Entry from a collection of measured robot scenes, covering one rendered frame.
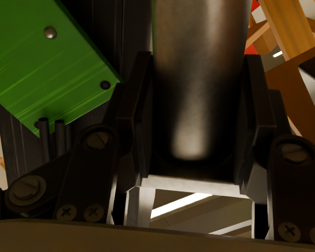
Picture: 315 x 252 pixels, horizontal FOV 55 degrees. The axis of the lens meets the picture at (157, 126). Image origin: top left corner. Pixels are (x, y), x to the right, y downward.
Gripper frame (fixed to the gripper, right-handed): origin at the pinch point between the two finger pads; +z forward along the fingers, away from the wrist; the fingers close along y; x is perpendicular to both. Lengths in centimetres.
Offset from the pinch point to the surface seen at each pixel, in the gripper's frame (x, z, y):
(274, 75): -36, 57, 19
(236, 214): -263, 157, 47
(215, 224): -274, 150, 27
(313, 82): -10.0, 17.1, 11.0
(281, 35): -38, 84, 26
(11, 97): -10.5, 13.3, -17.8
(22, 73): -8.0, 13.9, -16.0
